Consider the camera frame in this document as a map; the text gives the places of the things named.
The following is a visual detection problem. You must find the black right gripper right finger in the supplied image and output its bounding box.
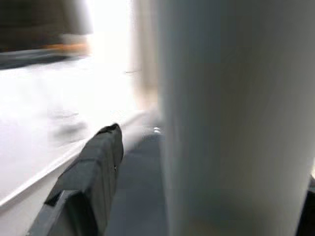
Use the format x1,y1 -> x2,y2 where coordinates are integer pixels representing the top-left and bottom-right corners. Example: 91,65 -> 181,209
296,176 -> 315,236

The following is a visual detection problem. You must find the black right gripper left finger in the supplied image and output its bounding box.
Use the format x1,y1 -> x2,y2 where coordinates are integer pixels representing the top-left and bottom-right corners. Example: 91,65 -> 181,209
26,122 -> 125,236

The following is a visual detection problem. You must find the white plastic table leg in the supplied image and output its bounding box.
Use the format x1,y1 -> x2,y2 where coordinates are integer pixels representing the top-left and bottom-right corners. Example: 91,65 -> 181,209
158,0 -> 315,236

